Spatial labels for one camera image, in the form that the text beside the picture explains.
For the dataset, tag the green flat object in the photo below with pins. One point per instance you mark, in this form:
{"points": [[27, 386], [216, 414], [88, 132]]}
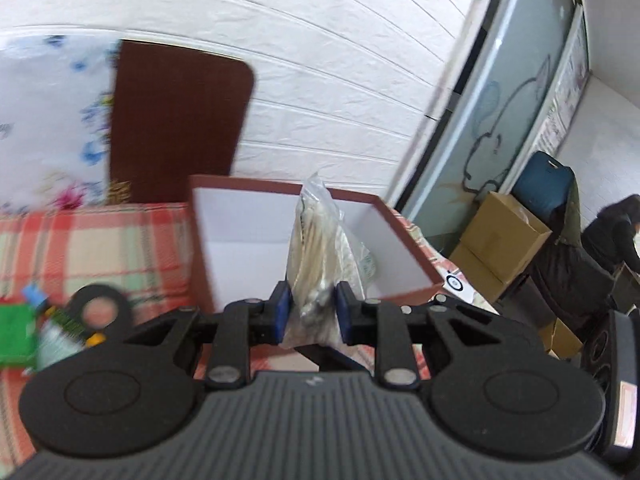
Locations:
{"points": [[18, 336]]}

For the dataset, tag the person in black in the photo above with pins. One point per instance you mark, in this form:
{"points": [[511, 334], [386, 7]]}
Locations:
{"points": [[609, 238]]}

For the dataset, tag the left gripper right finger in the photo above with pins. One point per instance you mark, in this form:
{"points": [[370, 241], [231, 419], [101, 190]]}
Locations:
{"points": [[444, 328]]}

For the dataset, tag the plaid red bed sheet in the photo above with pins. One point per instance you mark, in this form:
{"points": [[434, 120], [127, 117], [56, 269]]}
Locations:
{"points": [[144, 250]]}

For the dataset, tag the dark brown headboard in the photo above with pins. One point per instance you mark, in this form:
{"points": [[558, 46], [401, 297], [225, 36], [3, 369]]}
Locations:
{"points": [[177, 111]]}

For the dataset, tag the clear plastic bag of items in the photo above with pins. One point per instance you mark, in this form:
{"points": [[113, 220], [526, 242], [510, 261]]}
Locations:
{"points": [[323, 252]]}

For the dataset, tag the green patterned packet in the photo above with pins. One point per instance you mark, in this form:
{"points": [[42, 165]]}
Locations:
{"points": [[60, 335]]}

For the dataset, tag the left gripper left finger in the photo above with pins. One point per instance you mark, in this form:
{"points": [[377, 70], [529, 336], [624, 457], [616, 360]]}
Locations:
{"points": [[183, 334]]}

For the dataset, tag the black tape roll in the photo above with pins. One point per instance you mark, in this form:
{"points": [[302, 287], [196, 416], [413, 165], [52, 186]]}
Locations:
{"points": [[101, 310]]}

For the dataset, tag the brown cardboard shoe box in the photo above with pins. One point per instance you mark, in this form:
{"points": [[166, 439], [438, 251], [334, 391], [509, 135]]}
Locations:
{"points": [[249, 234]]}

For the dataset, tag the blue suitcase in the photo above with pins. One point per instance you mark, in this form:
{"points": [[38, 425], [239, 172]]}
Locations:
{"points": [[543, 186]]}

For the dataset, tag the brown cardboard box stack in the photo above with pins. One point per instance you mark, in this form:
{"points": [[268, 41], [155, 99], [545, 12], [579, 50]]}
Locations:
{"points": [[499, 242]]}

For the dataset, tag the glass door with cartoon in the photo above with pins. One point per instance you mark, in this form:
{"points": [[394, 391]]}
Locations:
{"points": [[494, 105]]}

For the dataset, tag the white round tag device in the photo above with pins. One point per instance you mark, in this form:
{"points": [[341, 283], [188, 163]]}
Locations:
{"points": [[453, 283]]}

